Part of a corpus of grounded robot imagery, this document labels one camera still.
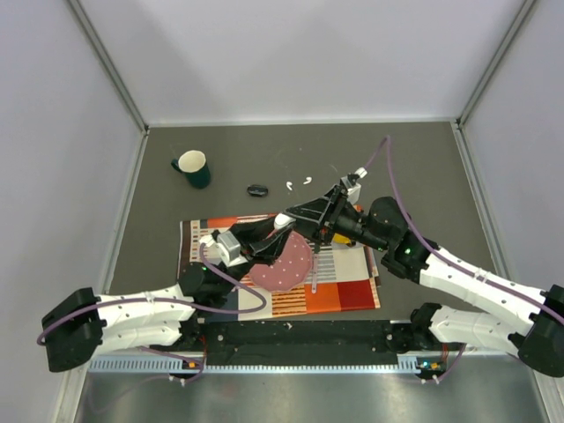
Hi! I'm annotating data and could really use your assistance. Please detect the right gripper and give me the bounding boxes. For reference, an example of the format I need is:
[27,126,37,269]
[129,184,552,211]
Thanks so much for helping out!
[285,185,389,252]

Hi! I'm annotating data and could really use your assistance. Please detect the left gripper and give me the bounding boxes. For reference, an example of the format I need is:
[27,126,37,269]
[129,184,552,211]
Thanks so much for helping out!
[215,212,296,296]

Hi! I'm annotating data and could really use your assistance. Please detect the white earbud case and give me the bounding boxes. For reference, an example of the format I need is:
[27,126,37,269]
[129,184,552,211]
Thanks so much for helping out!
[274,213,295,230]

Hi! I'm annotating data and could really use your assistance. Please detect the black earbud charging case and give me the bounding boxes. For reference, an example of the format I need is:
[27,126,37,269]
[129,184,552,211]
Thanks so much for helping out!
[247,184,269,198]

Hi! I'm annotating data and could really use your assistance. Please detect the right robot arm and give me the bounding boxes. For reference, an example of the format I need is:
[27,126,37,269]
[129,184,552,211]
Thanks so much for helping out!
[275,186,563,378]

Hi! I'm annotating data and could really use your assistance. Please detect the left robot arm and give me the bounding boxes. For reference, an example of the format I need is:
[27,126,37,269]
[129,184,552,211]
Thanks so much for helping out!
[38,214,295,373]

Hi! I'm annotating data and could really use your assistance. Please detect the yellow enamel mug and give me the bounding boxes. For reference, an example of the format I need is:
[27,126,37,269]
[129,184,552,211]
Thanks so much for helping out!
[332,234,356,248]

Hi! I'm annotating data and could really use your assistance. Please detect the pink dotted plate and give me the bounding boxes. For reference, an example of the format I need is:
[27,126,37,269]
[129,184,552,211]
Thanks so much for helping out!
[249,232,312,293]

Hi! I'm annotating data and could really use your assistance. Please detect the colourful patchwork placemat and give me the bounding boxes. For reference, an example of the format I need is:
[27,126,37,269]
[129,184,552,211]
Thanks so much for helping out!
[176,212,382,321]

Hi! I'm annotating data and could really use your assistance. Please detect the dark green mug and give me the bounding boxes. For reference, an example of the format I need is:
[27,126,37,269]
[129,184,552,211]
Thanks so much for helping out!
[171,150,211,189]

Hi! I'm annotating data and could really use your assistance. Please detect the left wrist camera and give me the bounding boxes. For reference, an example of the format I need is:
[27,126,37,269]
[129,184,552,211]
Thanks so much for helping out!
[216,231,241,267]

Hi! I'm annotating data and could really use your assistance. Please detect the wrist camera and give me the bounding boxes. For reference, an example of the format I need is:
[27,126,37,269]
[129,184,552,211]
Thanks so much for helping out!
[340,174,361,204]
[216,231,241,267]

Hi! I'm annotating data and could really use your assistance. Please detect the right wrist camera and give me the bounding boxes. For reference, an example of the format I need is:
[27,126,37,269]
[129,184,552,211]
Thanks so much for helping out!
[340,174,361,204]

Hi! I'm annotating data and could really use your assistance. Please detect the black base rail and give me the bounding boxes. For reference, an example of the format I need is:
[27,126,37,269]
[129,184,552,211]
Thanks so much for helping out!
[172,320,419,365]

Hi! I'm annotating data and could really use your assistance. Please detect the grey cable duct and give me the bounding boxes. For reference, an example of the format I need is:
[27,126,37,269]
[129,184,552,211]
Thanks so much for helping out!
[87,355,446,375]

